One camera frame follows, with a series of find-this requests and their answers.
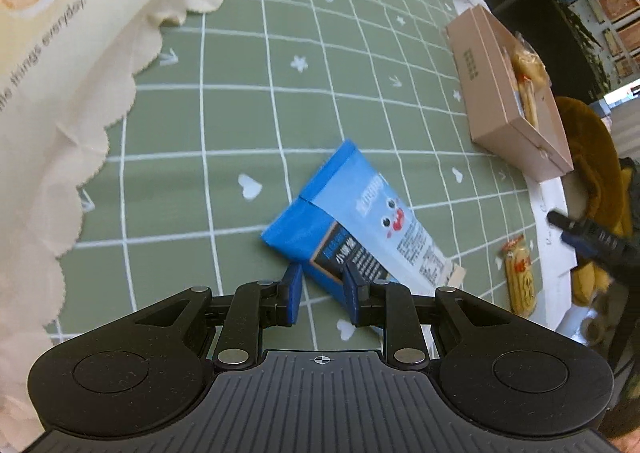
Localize green checked tablecloth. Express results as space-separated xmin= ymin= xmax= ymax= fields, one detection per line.
xmin=47 ymin=0 xmax=556 ymax=351

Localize black metal shelf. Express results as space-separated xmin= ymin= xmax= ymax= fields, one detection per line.
xmin=547 ymin=0 xmax=640 ymax=101

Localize white paper sheet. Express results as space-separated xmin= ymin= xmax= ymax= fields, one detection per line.
xmin=530 ymin=173 xmax=585 ymax=330

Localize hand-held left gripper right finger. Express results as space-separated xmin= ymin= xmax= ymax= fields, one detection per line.
xmin=342 ymin=264 xmax=508 ymax=370

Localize pink cardboard box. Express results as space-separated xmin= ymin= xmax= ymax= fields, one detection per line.
xmin=445 ymin=4 xmax=575 ymax=182

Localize pale round cake packet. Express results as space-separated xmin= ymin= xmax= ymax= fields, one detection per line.
xmin=517 ymin=82 xmax=542 ymax=128

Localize round cake packet red label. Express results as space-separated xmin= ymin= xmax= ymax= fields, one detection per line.
xmin=496 ymin=233 xmax=543 ymax=319

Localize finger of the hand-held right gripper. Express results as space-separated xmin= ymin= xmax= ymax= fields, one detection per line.
xmin=560 ymin=231 xmax=640 ymax=280
xmin=547 ymin=211 xmax=640 ymax=259

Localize cream scalloped cloth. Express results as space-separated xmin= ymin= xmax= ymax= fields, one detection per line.
xmin=0 ymin=0 xmax=253 ymax=453

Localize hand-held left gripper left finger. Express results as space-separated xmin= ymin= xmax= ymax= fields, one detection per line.
xmin=135 ymin=262 xmax=304 ymax=370

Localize blue snack packet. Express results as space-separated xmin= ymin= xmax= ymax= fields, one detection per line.
xmin=260 ymin=139 xmax=467 ymax=334

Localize dark green garment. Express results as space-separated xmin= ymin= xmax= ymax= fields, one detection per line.
xmin=617 ymin=158 xmax=640 ymax=236

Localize yellow square cake packet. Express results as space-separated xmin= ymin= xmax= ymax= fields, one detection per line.
xmin=509 ymin=33 xmax=550 ymax=88

